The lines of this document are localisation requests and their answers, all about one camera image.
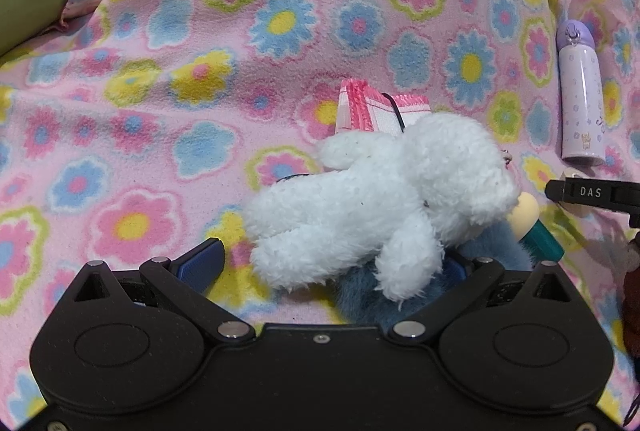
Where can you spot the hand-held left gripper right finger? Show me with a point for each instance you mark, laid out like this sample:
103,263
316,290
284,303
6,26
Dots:
480,276

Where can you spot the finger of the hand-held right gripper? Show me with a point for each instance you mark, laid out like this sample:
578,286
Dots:
590,192

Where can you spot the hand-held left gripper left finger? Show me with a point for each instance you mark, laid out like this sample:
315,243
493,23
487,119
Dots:
202,261

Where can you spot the blue-grey furry plush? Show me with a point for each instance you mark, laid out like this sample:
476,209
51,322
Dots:
360,298

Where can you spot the white plush toy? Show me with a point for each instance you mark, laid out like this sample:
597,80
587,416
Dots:
380,201

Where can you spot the pink-edged white cloth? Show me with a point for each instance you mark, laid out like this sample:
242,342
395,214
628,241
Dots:
372,111

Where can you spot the cream and teal soft toy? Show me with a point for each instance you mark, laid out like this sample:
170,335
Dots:
537,226

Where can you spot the purple insulated bottle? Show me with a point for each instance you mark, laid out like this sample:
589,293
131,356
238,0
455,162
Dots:
580,101

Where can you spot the pink floral fleece blanket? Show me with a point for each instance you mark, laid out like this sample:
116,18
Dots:
200,121

